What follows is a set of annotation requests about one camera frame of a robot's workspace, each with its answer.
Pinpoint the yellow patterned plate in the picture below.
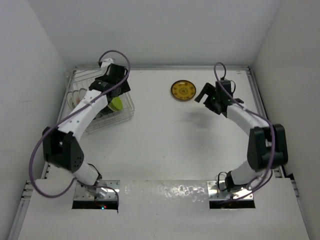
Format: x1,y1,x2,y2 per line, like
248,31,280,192
170,80,197,102

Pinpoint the lime green plate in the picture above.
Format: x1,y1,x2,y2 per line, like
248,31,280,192
107,96,124,112

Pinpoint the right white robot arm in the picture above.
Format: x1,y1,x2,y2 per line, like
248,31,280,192
194,79,289,192

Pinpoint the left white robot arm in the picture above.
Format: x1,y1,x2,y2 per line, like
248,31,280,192
43,63,130,188

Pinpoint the white floral plate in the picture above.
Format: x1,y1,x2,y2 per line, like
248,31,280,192
66,88,87,110

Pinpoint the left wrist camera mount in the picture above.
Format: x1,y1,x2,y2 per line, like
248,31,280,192
99,58,115,69

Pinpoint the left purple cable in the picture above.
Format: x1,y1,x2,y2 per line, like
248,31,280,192
28,49,131,208

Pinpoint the purple cable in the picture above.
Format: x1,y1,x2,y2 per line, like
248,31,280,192
214,61,277,203
28,49,131,208

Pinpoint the wire dish rack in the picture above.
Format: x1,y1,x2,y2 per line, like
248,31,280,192
61,68,135,133

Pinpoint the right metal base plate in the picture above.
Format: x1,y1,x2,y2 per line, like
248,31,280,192
207,180,254,201

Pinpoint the metal base plate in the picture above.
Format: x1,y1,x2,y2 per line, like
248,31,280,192
207,180,254,201
73,180,120,201

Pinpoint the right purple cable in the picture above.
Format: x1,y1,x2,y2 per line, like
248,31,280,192
214,61,277,203

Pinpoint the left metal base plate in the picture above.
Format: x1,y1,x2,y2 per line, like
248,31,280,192
73,180,120,201

